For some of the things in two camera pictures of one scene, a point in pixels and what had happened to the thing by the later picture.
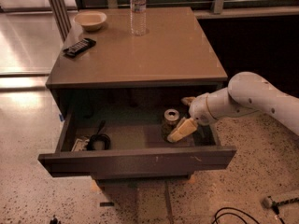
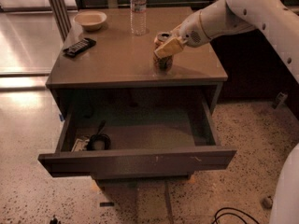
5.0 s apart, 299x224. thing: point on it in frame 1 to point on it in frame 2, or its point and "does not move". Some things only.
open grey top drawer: x=127 y=133 does not move
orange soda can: x=171 y=119 to x=162 y=64
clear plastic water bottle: x=138 y=11 does not move
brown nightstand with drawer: x=121 y=103 does not move
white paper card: x=80 y=145 does not move
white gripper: x=199 y=110 to x=191 y=29
